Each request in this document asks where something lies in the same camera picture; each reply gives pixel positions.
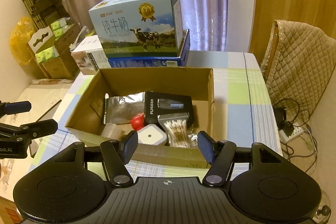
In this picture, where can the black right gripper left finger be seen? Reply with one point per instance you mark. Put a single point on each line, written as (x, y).
(114, 155)

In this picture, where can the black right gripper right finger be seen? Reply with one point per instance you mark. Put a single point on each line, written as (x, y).
(223, 155)

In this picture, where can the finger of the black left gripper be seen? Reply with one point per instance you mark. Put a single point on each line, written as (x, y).
(7, 108)
(27, 132)

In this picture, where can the Doraemon toy figure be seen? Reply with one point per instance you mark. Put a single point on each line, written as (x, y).
(138, 122)

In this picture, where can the white square night light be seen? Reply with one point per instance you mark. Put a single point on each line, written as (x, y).
(152, 135)

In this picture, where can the cotton swab bag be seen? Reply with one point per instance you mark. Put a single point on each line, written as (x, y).
(175, 126)

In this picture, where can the black product box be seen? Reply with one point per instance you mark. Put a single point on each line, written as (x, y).
(163, 103)

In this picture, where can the brown cardboard box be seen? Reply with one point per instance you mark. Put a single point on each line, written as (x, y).
(87, 120)

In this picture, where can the silver foil bag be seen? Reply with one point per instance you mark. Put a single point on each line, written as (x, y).
(121, 109)

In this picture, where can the checked tablecloth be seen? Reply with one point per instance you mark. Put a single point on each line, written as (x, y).
(243, 110)

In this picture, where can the cardboard box with tissue packs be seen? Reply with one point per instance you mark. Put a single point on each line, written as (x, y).
(51, 51)

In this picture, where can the yellow plastic bag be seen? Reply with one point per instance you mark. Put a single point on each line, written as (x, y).
(19, 40)

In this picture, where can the white power strip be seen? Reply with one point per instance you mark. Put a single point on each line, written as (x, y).
(287, 135)

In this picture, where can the white appliance box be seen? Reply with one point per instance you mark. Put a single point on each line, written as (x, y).
(90, 56)

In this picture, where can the quilted beige chair cover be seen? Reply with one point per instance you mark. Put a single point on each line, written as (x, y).
(298, 63)

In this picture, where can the milk carton box with cow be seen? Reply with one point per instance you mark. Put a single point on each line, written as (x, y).
(138, 28)

